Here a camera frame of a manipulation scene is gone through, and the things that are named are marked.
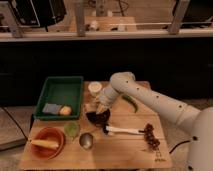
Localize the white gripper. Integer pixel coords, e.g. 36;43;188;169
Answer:
96;84;119;114

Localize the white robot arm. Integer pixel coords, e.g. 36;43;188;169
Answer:
96;72;213;171

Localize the orange bowl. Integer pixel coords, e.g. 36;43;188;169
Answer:
30;127;65;160

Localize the white small cup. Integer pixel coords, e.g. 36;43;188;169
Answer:
88;81;102;97

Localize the silver metal cup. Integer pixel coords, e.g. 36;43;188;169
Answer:
79;133;93;149

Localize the yellow orange round fruit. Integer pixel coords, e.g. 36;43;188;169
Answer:
59;106;72;116

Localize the wooden board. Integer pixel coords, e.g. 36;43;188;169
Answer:
18;80;173;171

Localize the green plastic tray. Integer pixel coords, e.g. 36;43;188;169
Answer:
34;76;84;121

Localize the blue grey sponge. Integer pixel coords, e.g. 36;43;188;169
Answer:
42;103;61;115

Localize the dark red grape bunch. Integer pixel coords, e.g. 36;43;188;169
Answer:
144;124;160;150

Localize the yellow banana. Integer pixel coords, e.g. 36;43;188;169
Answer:
31;140;59;149

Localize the black monitor top left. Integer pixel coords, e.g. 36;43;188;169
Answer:
9;0;66;27

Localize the white handled brush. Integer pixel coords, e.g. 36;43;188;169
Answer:
103;125;145;135

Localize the black cable left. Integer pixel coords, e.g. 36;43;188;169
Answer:
0;105;29;141

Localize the black cable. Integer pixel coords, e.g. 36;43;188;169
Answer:
168;140;187;155
0;105;29;141

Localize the black cable right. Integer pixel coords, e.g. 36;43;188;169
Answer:
168;140;187;155

